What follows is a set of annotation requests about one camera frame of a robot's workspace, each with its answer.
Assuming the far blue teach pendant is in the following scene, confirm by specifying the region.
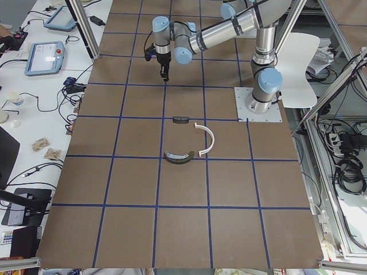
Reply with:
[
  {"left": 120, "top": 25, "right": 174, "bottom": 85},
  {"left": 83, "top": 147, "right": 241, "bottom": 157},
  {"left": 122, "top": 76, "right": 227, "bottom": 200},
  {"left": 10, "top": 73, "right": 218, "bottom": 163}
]
[{"left": 44, "top": 5, "right": 76, "bottom": 32}]

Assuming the blue teach pendant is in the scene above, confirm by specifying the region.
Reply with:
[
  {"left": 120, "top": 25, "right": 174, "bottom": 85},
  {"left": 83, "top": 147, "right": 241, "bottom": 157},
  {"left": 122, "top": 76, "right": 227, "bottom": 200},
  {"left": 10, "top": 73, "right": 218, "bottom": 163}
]
[
  {"left": 44, "top": 5, "right": 76, "bottom": 32},
  {"left": 25, "top": 41, "right": 65, "bottom": 76}
]

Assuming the black power adapter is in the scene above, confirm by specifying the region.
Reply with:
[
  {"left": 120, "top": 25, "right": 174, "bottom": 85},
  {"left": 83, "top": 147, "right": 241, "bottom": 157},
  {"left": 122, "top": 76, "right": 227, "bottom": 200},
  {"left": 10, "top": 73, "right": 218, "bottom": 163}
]
[{"left": 89, "top": 15, "right": 106, "bottom": 26}]

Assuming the black brake pad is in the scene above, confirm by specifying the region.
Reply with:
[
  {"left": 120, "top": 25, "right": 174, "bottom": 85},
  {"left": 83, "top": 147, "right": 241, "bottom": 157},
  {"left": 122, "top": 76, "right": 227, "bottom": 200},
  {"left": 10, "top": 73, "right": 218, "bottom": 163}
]
[{"left": 172, "top": 116, "right": 189, "bottom": 124}]

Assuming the green curved brake shoe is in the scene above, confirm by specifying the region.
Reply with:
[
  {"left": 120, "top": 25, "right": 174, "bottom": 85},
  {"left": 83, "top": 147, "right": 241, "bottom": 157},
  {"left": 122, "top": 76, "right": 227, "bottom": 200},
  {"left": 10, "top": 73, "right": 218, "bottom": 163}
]
[{"left": 164, "top": 151, "right": 194, "bottom": 164}]

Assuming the white curved plastic arc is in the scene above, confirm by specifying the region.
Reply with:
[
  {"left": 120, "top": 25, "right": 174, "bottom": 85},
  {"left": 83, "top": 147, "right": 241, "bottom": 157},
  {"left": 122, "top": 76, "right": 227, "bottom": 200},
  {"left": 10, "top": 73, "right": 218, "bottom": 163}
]
[{"left": 194, "top": 123, "right": 215, "bottom": 158}]

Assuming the near blue teach pendant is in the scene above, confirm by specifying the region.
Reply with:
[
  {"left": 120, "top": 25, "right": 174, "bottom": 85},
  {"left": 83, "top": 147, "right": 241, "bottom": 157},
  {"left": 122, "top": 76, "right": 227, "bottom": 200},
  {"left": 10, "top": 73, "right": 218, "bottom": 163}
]
[{"left": 25, "top": 41, "right": 65, "bottom": 76}]

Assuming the white plastic chair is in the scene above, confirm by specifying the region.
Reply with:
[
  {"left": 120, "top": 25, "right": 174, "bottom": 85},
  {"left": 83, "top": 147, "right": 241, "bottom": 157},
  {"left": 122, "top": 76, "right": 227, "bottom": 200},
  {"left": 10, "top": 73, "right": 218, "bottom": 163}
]
[{"left": 276, "top": 33, "right": 320, "bottom": 108}]

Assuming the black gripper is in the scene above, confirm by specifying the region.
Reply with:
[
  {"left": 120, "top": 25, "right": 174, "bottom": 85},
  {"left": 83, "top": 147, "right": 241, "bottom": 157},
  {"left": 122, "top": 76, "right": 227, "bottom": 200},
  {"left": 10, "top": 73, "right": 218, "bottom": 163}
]
[{"left": 145, "top": 44, "right": 171, "bottom": 84}]

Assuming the white paper cup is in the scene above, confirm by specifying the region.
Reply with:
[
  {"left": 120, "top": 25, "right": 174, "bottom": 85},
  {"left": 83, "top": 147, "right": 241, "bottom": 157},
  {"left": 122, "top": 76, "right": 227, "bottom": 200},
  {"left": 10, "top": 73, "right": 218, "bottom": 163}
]
[{"left": 6, "top": 90, "right": 24, "bottom": 106}]

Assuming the aluminium frame post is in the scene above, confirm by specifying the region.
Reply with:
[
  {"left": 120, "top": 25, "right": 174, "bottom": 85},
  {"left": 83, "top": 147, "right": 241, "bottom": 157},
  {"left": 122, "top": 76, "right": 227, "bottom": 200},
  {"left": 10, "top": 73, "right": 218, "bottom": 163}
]
[{"left": 65, "top": 0, "right": 100, "bottom": 60}]

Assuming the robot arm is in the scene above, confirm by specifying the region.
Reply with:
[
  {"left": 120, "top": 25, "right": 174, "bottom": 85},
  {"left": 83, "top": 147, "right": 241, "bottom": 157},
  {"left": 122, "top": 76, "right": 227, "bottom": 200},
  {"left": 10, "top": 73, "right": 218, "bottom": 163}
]
[{"left": 144, "top": 1, "right": 291, "bottom": 115}]

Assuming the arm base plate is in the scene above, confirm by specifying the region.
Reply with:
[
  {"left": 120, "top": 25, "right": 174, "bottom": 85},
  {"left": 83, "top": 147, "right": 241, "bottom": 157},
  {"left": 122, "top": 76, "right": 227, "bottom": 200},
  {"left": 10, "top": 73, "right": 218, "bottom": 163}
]
[{"left": 234, "top": 87, "right": 282, "bottom": 123}]

